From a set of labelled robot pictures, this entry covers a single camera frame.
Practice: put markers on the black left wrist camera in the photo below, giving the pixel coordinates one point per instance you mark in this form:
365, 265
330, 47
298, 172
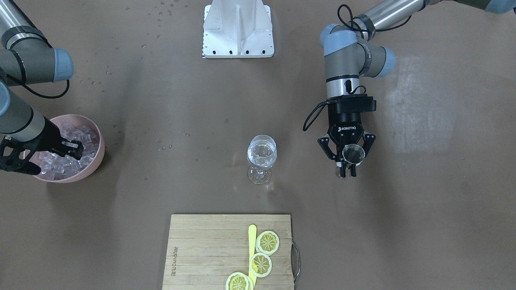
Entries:
355, 103

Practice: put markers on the clear wine glass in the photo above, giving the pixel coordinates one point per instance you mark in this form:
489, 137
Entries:
262, 154

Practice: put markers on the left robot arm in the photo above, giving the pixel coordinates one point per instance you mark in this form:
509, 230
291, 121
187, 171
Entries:
418, 78

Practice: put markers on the pink bowl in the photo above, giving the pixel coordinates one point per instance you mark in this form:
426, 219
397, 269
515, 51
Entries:
57, 169

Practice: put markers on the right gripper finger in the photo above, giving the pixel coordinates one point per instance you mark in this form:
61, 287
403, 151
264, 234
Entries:
72, 144
76, 154

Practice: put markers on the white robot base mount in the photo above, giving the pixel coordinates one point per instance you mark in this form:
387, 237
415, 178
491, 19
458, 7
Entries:
237, 29

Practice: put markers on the steel jigger cup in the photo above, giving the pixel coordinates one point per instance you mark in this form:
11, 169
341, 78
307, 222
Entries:
349, 159

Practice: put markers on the yellow lemon slice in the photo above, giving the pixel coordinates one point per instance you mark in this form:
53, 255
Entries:
260, 265
267, 242
238, 281

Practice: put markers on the wooden cutting board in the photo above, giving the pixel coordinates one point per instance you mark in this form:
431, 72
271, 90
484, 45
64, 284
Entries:
204, 249

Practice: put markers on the yellow lemon slice far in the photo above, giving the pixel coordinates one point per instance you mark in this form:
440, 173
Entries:
238, 281

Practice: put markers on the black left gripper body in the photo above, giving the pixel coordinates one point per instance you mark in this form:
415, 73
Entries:
346, 124

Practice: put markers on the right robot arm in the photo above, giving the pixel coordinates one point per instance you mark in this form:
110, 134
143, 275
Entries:
28, 58

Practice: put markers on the yellow plastic knife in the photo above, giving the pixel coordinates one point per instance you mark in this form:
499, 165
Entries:
252, 236

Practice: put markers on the yellow lemon slice middle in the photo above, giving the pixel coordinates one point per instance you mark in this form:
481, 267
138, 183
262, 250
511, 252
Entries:
260, 265

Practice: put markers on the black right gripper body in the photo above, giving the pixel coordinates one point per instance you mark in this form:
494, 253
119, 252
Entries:
51, 139

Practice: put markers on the yellow lemon slice near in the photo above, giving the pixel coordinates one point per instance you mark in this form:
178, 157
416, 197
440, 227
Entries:
267, 242

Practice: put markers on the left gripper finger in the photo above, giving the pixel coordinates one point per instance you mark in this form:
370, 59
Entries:
324, 144
358, 153

